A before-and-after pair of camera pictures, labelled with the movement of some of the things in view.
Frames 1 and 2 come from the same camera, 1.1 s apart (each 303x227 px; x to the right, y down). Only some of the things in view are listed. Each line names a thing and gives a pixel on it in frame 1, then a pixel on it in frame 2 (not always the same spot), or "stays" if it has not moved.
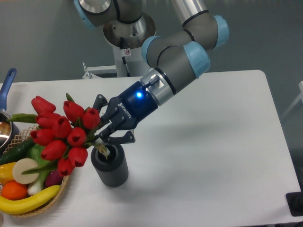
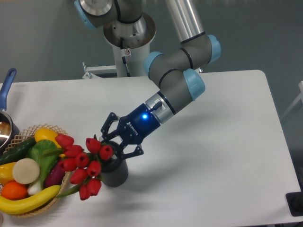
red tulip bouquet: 65,139 → 86,164
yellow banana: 15,206 stays
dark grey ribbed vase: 113,171 stays
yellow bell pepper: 6,173 stays
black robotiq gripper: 124,111 → 134,128
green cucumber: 17,152 stays
